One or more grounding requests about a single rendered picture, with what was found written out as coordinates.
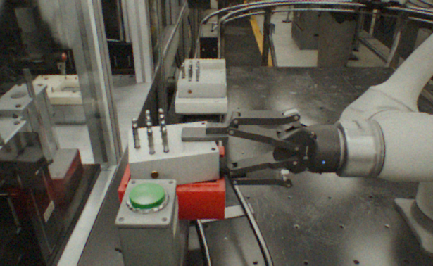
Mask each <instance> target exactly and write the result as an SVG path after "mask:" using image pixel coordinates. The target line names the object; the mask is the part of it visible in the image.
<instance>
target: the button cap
mask: <svg viewBox="0 0 433 266"><path fill-rule="evenodd" d="M164 200H165V190H164V188H163V187H162V186H161V185H159V184H157V183H152V182H147V183H142V184H139V185H136V186H135V187H134V188H133V189H132V190H131V192H130V203H131V204H132V205H133V206H134V207H136V208H138V209H150V208H155V207H156V206H158V205H159V204H161V203H162V202H164Z"/></svg>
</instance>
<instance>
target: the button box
mask: <svg viewBox="0 0 433 266"><path fill-rule="evenodd" d="M147 182H152V183H157V184H159V185H161V186H162V187H163V188H164V190H165V200H164V202H162V203H161V204H159V205H158V206H156V207H155V208H150V209H138V208H136V207H134V206H133V205H132V204H131V203H130V192H131V190H132V189H133V188H134V187H135V186H136V185H139V184H142V183H147ZM176 185H177V184H176V181H175V180H173V179H133V180H130V181H129V183H128V185H127V189H126V192H125V195H124V198H123V200H122V202H121V204H120V208H119V211H118V215H117V217H116V219H115V225H116V227H117V230H118V235H119V239H120V245H115V251H119V252H120V253H122V255H123V262H124V266H180V255H181V248H182V247H181V245H180V227H179V215H178V210H179V206H178V203H179V202H178V196H177V194H176Z"/></svg>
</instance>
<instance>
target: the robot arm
mask: <svg viewBox="0 0 433 266"><path fill-rule="evenodd" d="M432 76H433V34H432V35H431V36H430V37H428V38H427V39H426V40H425V41H424V42H423V43H422V44H421V45H420V46H419V47H418V48H416V50H414V52H412V54H411V55H409V57H408V58H407V60H406V61H405V62H404V63H403V64H402V65H401V66H400V67H399V69H398V70H396V71H395V72H394V73H393V75H392V76H391V77H390V78H389V79H388V80H387V81H386V82H385V83H384V84H381V85H378V86H375V87H370V88H369V89H368V90H367V91H366V92H365V93H364V94H363V95H362V96H360V97H359V98H358V99H356V100H355V101H354V102H353V103H352V104H351V105H350V106H349V107H348V108H346V109H345V110H344V111H343V113H342V114H341V117H340V119H339V121H337V122H336V123H335V124H334V125H311V126H308V125H304V124H302V123H300V115H299V112H298V110H297V108H295V107H293V108H288V109H285V110H238V111H233V112H232V115H231V118H230V119H229V120H228V121H227V123H208V124H206V127H183V128H182V134H181V140H182V141H228V140H229V135H230V136H234V137H240V139H248V140H252V141H258V142H262V143H266V144H270V145H271V146H275V150H274V151H269V152H268V153H266V154H265V155H262V156H255V157H251V158H245V159H241V160H235V161H231V162H228V158H219V175H227V177H228V178H229V179H231V183H232V184H233V185H280V186H285V187H288V188H289V187H292V185H293V183H292V179H293V178H294V176H295V174H299V173H302V172H305V171H309V172H311V173H314V174H321V173H335V174H336V175H337V176H338V177H341V178H353V177H364V178H373V177H374V178H381V179H386V180H389V181H392V182H419V184H418V185H417V187H416V189H417V194H416V197H415V200H410V199H404V198H397V199H396V200H395V201H394V202H393V206H394V207H395V208H396V209H397V210H398V211H399V212H400V213H401V214H402V216H403V218H404V220H405V221H406V222H407V224H408V226H409V227H410V229H411V231H412V232H413V233H414V235H415V237H416V239H417V240H418V243H419V244H420V250H421V251H422V253H424V254H425V255H428V256H430V257H433V115H429V114H428V113H420V112H418V109H417V99H418V95H419V93H420V92H421V91H422V89H423V87H424V86H425V85H426V83H427V82H428V81H429V80H430V78H431V77H432ZM251 125H289V126H291V127H289V128H288V129H286V130H284V131H282V130H278V129H264V128H261V127H254V126H251ZM274 159H275V160H274ZM281 167H284V168H285V169H287V170H283V169H282V171H281V172H280V171H261V170H264V169H268V168H271V169H277V168H281Z"/></svg>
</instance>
